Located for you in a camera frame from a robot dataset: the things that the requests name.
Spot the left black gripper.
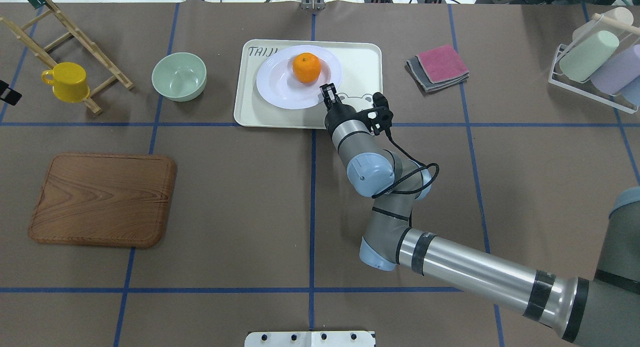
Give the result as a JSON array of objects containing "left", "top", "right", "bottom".
[{"left": 0, "top": 80, "right": 23, "bottom": 106}]

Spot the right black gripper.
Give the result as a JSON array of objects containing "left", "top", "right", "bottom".
[{"left": 320, "top": 83, "right": 356, "bottom": 126}]

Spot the orange fruit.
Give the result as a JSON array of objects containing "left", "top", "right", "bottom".
[{"left": 292, "top": 52, "right": 322, "bottom": 84}]

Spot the white round plate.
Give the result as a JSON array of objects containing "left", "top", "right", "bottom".
[{"left": 256, "top": 44, "right": 343, "bottom": 110}]

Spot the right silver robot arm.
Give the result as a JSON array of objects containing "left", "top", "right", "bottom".
[{"left": 320, "top": 83, "right": 640, "bottom": 347}]

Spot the cream bear tray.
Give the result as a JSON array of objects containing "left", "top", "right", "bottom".
[{"left": 233, "top": 39, "right": 383, "bottom": 129}]

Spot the yellow mug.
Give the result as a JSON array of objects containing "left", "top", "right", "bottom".
[{"left": 41, "top": 62, "right": 90, "bottom": 103}]

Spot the wooden dish rack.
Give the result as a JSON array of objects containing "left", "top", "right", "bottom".
[{"left": 0, "top": 0, "right": 134, "bottom": 115}]

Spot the pink cloth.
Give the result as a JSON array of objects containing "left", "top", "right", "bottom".
[{"left": 416, "top": 44, "right": 469, "bottom": 84}]

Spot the wooden cutting board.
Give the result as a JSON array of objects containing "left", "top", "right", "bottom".
[{"left": 27, "top": 152, "right": 178, "bottom": 248}]

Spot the green ceramic bowl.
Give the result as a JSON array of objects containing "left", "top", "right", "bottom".
[{"left": 151, "top": 51, "right": 208, "bottom": 103}]

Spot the green pastel cup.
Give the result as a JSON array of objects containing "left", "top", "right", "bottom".
[{"left": 558, "top": 30, "right": 620, "bottom": 83}]

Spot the purple pastel cup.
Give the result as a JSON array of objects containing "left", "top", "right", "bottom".
[{"left": 590, "top": 44, "right": 640, "bottom": 96}]

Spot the blue pastel cup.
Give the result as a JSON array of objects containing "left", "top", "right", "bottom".
[{"left": 620, "top": 76, "right": 640, "bottom": 106}]

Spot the beige pastel cup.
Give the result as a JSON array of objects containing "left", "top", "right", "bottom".
[{"left": 572, "top": 6, "right": 634, "bottom": 44}]

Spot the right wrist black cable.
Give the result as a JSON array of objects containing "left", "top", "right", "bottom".
[{"left": 371, "top": 129, "right": 440, "bottom": 200}]

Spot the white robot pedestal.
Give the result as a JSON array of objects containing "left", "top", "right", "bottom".
[{"left": 244, "top": 330, "right": 377, "bottom": 347}]

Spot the white wire cup rack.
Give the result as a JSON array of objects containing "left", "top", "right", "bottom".
[{"left": 548, "top": 6, "right": 639, "bottom": 115}]

